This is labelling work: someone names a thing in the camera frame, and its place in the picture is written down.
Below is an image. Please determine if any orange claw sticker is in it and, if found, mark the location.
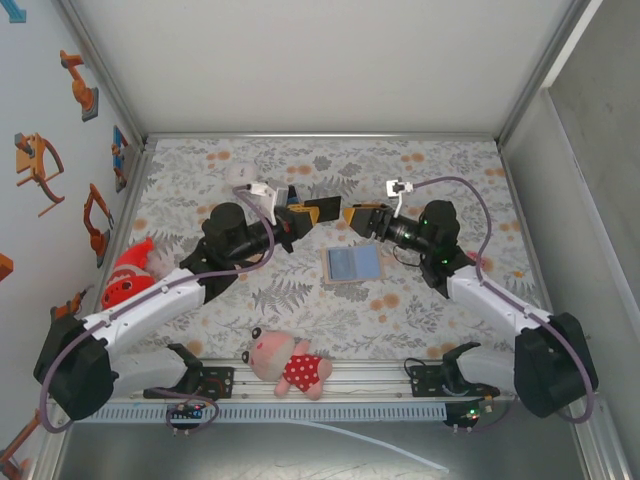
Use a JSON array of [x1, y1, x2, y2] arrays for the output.
[[13, 132, 67, 218]]

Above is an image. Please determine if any blue orange gantry sticker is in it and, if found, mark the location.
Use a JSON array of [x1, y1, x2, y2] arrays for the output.
[[109, 124, 134, 195]]

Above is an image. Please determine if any orange excavator sticker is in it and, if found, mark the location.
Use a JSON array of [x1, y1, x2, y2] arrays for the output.
[[81, 182, 116, 270]]

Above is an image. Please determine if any white slotted cable duct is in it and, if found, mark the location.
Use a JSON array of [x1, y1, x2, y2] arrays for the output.
[[69, 403, 449, 425]]

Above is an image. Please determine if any white round lidded container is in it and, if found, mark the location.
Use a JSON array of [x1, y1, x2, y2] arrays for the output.
[[224, 162, 259, 186]]

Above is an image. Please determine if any black credit card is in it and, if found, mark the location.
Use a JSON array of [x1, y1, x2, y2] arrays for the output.
[[304, 196, 343, 224]]

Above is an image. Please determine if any aluminium rear rail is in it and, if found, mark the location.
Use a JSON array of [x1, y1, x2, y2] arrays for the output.
[[142, 131, 504, 147]]

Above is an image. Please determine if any right circuit board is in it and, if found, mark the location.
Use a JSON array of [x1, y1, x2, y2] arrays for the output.
[[443, 397, 496, 432]]

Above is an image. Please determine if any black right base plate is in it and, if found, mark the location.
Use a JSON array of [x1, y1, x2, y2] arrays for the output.
[[409, 364, 501, 400]]

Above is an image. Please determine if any left circuit board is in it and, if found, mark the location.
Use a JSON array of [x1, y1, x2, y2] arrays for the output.
[[166, 401, 207, 426]]

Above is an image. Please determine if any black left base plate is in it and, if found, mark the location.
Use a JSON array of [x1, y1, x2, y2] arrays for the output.
[[143, 366, 236, 400]]

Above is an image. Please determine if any floral table mat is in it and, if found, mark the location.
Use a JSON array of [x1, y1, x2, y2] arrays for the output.
[[97, 137, 555, 361]]

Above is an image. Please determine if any red plush toy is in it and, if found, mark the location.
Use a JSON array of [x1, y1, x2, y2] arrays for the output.
[[101, 237, 177, 310]]

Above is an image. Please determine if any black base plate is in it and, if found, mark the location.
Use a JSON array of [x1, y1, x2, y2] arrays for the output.
[[143, 366, 236, 400], [409, 364, 501, 400]]

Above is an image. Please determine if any aluminium corner post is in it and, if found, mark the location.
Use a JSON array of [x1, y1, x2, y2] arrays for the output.
[[497, 0, 607, 149], [53, 0, 151, 151]]

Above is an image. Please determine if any circuit board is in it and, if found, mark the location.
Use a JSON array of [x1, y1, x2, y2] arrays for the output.
[[443, 397, 496, 432], [166, 401, 207, 426]]

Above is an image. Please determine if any pink pig plush toy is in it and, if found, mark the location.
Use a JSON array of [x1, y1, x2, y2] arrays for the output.
[[241, 326, 335, 402]]

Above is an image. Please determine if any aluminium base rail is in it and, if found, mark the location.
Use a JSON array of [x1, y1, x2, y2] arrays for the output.
[[47, 355, 609, 405]]

